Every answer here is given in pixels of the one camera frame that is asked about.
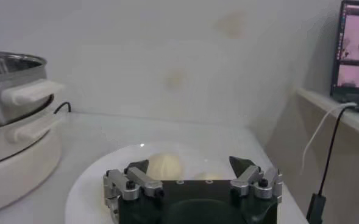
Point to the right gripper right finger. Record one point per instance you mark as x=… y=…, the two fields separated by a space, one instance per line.
x=246 y=179

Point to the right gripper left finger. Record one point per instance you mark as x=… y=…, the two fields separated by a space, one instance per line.
x=142 y=182

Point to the white steamed baozi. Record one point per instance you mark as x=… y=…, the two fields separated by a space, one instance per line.
x=209 y=176
x=167 y=165

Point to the white round plate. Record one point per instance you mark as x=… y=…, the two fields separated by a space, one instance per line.
x=106 y=158

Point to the cream electric cooker base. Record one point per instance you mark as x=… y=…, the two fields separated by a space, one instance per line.
x=14 y=170

